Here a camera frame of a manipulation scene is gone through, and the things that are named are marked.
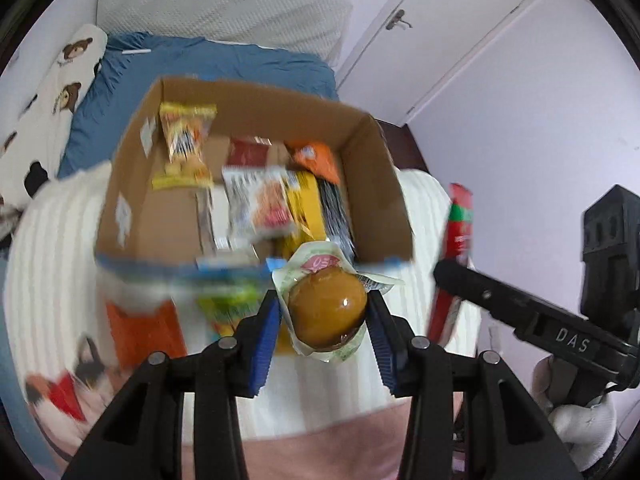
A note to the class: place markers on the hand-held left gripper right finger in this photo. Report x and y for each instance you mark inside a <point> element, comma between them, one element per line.
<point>382,352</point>

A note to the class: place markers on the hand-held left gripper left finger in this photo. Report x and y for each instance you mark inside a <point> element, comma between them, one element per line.
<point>265,342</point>

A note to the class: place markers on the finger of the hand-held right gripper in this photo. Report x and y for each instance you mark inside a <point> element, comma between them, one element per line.
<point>485,295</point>

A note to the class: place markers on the red snack packet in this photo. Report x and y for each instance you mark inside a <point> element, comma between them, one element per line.
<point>457,240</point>

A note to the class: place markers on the braised egg packet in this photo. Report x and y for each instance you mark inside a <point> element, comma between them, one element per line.
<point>325,310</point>

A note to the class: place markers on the white cookie packet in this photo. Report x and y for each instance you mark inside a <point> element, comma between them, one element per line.
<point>250,205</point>

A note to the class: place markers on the large yellow black packet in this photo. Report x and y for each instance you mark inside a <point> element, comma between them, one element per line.
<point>312,202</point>

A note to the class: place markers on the printed cardboard box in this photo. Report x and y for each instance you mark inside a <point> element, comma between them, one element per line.
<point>370,185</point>

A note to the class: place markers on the orange snack packet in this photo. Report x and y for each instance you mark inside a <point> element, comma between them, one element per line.
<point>145,335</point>
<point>315,160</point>

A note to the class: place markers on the brown snack packet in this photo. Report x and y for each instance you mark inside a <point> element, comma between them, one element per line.
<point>247,152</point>

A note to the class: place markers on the yellow cake packet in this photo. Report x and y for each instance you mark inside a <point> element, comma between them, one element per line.
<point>184,145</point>

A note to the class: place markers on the person's right hand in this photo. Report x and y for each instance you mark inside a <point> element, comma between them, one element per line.
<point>585,425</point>

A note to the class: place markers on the green candy bag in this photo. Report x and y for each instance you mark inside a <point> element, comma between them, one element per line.
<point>225,310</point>

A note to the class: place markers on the cat print blanket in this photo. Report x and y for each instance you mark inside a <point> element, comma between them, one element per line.
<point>325,410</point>

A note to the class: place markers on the white door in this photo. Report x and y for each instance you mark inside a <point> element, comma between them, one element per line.
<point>450,35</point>

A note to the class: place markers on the bear print pillow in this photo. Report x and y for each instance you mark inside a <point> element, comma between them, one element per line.
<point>50,100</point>

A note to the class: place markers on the grey textured pillow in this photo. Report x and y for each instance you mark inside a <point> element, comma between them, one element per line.
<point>225,15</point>

